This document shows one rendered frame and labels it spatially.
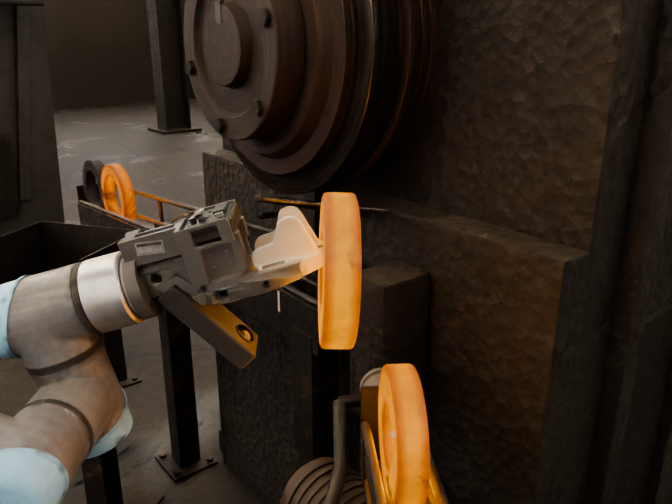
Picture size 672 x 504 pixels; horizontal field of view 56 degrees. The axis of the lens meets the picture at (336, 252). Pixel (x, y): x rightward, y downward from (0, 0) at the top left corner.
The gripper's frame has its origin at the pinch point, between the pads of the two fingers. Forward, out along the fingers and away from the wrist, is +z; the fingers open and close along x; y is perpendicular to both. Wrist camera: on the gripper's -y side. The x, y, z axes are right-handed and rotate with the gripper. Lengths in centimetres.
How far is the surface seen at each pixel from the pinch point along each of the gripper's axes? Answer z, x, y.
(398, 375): 2.9, -0.4, -15.3
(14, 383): -123, 135, -63
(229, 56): -8.6, 36.7, 20.3
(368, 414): -1.9, 7.7, -24.5
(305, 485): -13.8, 14.5, -37.8
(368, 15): 11.2, 25.7, 20.6
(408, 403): 3.1, -4.1, -16.5
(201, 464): -55, 87, -80
